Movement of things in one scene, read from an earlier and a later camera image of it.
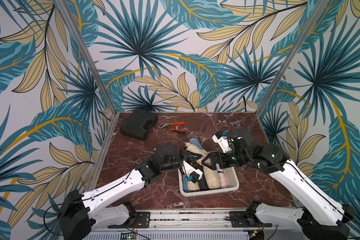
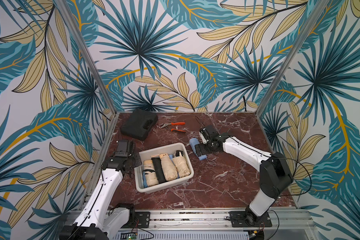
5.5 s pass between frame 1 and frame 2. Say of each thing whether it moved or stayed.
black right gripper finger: moved
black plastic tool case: stayed
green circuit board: stayed
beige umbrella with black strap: moved
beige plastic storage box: moved
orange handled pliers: stayed
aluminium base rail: stayed
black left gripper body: moved
